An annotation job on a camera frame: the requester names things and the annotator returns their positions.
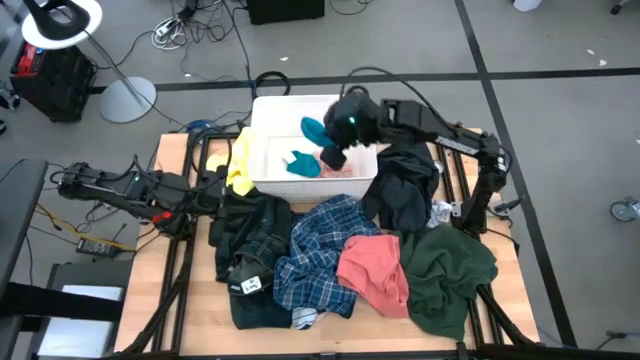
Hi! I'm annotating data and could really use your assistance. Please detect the black garment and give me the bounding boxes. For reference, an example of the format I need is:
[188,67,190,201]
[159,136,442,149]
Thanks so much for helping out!
[360,142,441,234]

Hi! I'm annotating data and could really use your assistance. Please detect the teal sock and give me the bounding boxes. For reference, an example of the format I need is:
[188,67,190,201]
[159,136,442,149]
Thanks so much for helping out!
[281,149,323,179]
[300,116,337,149]

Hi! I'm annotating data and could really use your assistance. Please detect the black floor plug cable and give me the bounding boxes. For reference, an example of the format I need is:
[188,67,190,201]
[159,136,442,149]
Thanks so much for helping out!
[594,329,640,351]

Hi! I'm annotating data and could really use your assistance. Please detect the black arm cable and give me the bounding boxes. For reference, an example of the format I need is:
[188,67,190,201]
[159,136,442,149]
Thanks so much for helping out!
[188,123,234,177]
[339,66,464,132]

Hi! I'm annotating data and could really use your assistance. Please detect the black equipment crate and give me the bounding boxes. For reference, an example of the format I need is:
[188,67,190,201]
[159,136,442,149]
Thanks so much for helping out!
[9,43,97,124]

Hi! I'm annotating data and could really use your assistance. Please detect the white round-base floor stand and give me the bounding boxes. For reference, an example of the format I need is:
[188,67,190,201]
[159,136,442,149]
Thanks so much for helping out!
[20,0,158,125]

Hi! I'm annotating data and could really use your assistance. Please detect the dark denim jeans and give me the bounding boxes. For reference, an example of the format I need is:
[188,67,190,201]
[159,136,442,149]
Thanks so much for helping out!
[208,188,296,331]

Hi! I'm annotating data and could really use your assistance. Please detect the red device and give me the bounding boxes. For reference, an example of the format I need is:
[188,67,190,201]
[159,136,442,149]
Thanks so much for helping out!
[12,42,45,76]

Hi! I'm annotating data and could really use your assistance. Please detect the black box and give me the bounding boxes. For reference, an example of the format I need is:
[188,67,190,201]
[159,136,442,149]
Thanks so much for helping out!
[246,0,326,26]

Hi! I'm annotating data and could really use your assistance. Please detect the grey caster wheel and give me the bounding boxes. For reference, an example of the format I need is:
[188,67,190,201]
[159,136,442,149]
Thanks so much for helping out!
[609,196,640,223]

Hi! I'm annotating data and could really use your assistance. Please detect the grey cabinet white top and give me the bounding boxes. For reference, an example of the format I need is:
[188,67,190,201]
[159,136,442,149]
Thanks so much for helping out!
[29,259,132,360]

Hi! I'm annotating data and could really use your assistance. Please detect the pink patterned sock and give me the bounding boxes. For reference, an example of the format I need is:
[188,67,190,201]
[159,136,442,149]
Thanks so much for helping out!
[319,160,354,180]

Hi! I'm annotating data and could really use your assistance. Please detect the white perforated plastic laundry basket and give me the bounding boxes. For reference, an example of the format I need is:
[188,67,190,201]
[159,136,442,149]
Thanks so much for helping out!
[248,94,380,204]

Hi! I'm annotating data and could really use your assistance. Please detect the black coiled cable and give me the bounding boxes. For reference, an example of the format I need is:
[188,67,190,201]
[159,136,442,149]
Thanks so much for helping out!
[252,69,292,108]

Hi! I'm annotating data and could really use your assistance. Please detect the black curved object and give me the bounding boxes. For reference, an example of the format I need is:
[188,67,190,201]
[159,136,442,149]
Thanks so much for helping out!
[22,0,92,42]

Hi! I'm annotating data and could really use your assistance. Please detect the yellow garment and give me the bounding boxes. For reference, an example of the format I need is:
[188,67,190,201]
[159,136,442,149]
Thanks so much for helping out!
[205,126,256,197]

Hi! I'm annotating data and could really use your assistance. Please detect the black aluminium table frame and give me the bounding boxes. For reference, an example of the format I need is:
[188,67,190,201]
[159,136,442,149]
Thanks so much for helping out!
[113,127,541,360]

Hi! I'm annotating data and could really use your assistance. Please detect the white grey-striped sock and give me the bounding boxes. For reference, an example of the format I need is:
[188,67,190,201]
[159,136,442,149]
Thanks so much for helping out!
[427,199,454,230]

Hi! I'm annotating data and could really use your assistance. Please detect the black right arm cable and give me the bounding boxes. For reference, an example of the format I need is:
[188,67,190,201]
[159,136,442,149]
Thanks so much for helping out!
[339,66,464,132]

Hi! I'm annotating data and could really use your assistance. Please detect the coral red t-shirt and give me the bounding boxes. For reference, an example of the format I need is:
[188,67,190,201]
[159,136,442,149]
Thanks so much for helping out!
[335,233,411,320]

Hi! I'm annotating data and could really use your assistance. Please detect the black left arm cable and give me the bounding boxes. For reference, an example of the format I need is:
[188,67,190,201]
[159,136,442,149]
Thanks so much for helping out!
[188,123,234,177]

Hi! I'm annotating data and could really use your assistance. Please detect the dark green sweatshirt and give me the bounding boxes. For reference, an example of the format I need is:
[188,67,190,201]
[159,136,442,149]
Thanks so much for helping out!
[394,224,500,342]

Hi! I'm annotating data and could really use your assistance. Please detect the black power adapter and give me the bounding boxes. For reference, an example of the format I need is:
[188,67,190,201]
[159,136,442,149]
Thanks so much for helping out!
[75,237,120,260]

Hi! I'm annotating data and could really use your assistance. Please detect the white blue-striped sock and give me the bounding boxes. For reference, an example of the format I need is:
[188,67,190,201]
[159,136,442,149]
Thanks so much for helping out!
[290,306,326,331]

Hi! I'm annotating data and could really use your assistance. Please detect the blue plaid shirt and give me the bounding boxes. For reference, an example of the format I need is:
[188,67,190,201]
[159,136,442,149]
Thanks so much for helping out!
[272,193,384,320]

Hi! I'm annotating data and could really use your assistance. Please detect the white power strip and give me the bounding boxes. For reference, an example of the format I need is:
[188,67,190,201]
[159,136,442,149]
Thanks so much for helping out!
[151,16,185,51]

